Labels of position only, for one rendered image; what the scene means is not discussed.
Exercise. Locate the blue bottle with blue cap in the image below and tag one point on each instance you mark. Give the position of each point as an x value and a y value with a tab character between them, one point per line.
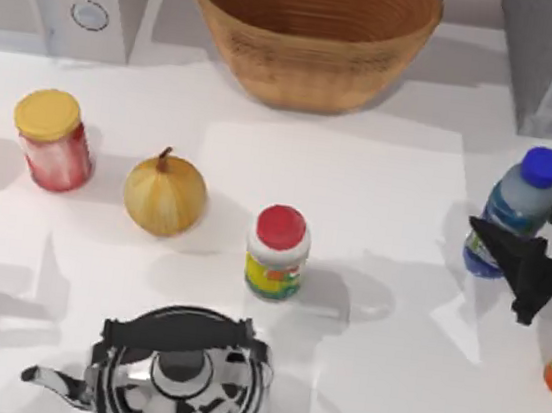
518	201

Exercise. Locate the white jar with red lid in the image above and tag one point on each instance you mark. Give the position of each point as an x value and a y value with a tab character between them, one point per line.
278	252

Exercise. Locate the brown woven basket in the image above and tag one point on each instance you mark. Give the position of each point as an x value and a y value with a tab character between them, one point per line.
303	64

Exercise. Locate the yellow onion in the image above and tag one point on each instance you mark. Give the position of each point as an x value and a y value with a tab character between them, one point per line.
163	198

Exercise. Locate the shiny metal kettle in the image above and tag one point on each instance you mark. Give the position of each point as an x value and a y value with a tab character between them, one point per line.
179	381

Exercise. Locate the red jar with yellow lid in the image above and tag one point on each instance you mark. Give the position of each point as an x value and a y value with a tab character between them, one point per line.
56	149

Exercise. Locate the small grey microwave knob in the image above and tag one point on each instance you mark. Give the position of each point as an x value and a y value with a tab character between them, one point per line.
89	15

